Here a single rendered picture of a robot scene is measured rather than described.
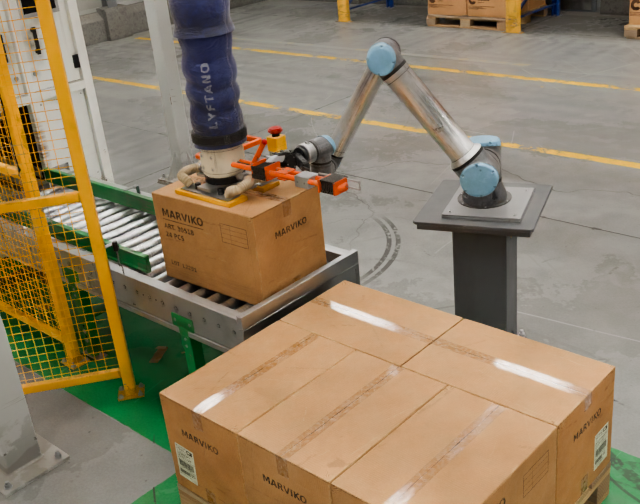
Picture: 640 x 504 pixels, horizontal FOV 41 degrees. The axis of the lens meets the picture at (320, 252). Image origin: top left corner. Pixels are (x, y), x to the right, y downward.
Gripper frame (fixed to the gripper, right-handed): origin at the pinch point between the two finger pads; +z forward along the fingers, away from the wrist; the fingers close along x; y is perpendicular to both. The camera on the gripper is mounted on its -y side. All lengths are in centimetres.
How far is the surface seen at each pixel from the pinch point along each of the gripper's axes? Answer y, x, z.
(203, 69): 21.7, 39.9, 8.8
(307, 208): -3.8, -20.3, -14.8
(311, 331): -33, -53, 18
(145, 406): 52, -109, 43
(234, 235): 6.3, -22.7, 17.0
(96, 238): 66, -29, 42
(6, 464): 59, -103, 107
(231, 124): 17.0, 17.1, 2.4
